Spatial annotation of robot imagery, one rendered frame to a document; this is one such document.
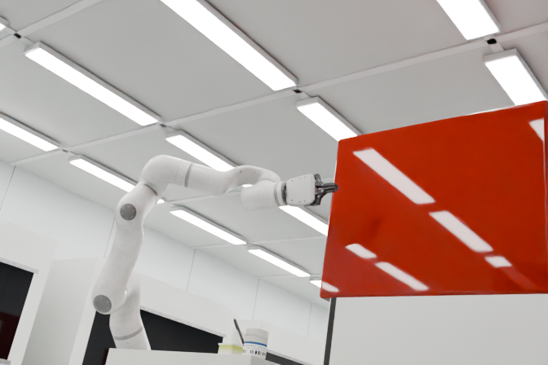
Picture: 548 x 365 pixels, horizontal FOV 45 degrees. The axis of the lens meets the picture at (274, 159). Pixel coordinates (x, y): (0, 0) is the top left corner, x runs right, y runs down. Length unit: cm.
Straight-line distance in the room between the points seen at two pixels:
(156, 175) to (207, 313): 440
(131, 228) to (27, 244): 309
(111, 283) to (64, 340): 329
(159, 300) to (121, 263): 372
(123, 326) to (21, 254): 284
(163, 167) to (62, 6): 177
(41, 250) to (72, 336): 76
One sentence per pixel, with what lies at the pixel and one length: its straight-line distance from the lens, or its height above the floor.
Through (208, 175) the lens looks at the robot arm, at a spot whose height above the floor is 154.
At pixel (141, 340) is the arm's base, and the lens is 262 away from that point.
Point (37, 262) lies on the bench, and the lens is 541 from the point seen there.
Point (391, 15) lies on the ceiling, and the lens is 333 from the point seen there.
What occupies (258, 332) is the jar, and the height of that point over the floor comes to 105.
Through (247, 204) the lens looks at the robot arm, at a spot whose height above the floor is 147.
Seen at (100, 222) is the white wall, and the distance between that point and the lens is 689.
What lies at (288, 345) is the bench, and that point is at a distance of 757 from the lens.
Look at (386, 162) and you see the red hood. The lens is 227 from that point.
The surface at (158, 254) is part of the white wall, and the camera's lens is 736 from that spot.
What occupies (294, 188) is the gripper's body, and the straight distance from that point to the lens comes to 215.
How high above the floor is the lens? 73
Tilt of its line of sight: 24 degrees up
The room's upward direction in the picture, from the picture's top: 9 degrees clockwise
